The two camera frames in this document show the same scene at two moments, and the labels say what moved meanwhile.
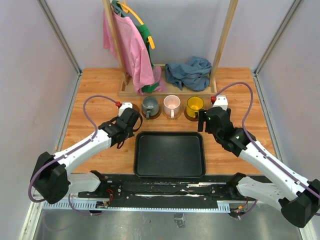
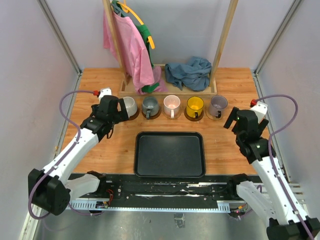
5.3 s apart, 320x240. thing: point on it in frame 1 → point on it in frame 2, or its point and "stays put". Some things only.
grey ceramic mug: (150, 107) stays put
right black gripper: (203, 118) → (232, 117)
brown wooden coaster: (189, 117) stays put
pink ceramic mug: (172, 105) stays put
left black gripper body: (130, 133) → (95, 107)
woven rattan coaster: (170, 117) stays put
